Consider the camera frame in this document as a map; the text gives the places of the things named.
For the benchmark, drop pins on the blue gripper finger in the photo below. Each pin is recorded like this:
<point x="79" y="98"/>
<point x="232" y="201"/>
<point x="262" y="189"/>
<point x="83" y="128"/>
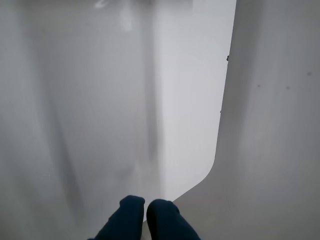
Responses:
<point x="167" y="222"/>
<point x="122" y="220"/>

